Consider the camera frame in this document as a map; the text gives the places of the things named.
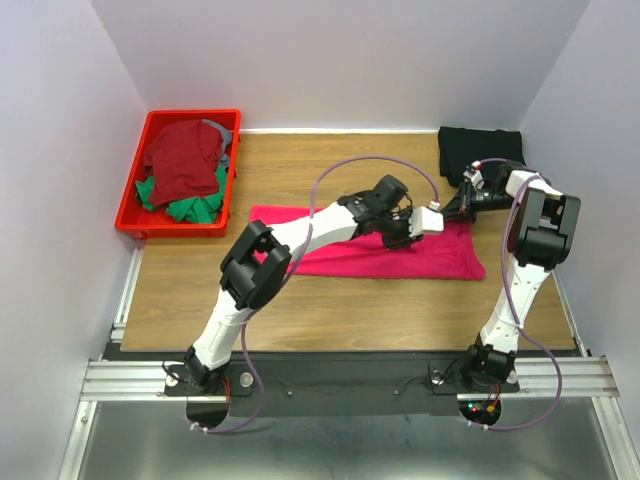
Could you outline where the folded black t shirt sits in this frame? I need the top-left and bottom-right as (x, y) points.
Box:
(438, 126), (525, 187)

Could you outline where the grey t shirt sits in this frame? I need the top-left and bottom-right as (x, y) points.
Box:
(202, 119), (233, 170)

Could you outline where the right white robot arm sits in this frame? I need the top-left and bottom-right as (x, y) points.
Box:
(442, 158), (582, 390)

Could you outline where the dark red t shirt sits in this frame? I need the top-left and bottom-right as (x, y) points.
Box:
(143, 120), (230, 207)

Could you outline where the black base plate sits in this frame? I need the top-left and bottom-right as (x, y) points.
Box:
(106, 351), (493, 428)

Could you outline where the aluminium frame rail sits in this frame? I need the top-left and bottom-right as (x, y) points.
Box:
(57, 234), (640, 480)

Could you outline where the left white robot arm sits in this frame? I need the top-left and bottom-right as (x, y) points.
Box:
(184, 175), (433, 394)

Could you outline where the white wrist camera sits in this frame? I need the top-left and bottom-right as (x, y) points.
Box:
(463, 160), (486, 190)
(408, 200), (444, 238)

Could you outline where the pink t shirt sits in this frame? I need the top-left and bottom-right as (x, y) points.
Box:
(248, 204), (487, 282)

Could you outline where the green t shirt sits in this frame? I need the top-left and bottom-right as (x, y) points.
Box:
(135, 164), (229, 224)

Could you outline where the purple cable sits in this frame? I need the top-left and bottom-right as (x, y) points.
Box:
(189, 155), (441, 434)
(472, 157), (565, 432)

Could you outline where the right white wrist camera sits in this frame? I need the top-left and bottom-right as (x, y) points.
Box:
(463, 160), (486, 190)

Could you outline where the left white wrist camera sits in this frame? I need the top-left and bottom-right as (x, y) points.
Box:
(408, 200), (444, 238)

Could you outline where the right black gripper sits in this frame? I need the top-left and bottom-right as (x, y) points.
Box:
(440, 179), (519, 224)

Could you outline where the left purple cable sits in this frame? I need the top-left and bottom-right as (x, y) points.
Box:
(189, 155), (441, 434)

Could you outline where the red plastic bin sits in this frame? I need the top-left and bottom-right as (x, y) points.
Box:
(114, 109), (242, 240)

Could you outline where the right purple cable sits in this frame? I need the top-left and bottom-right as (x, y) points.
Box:
(472, 157), (565, 432)

